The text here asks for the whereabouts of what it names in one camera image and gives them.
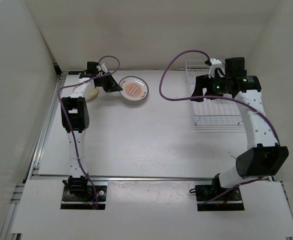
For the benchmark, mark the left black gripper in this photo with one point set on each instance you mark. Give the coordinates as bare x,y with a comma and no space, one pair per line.
113,86

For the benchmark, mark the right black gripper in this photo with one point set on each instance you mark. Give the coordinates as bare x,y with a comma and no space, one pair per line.
203,82

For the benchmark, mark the cream plate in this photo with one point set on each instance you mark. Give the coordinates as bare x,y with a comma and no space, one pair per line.
92,95
87,91

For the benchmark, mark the orange sunburst plate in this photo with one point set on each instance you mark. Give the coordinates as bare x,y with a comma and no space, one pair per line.
135,90

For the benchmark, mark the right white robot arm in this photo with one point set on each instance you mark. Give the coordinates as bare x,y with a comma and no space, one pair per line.
265,155

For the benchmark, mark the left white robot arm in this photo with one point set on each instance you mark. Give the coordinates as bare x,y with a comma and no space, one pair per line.
76,120

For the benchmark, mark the white front board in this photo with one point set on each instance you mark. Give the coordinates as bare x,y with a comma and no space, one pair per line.
142,210

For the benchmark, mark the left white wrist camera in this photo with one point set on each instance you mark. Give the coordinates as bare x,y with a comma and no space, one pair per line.
102,69

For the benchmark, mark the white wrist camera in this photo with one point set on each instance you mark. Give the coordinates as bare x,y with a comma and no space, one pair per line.
102,69
214,64

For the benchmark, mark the white wire dish rack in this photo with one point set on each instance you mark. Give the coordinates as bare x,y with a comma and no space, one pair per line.
216,113

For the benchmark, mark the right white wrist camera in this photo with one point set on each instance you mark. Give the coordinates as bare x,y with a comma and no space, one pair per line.
214,64

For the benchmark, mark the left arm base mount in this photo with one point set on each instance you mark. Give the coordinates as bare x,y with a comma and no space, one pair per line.
81,198

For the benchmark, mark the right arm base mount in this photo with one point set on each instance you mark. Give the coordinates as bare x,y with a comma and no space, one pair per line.
214,198

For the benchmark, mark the aluminium rail bar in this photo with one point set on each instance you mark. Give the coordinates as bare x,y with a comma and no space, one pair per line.
123,178

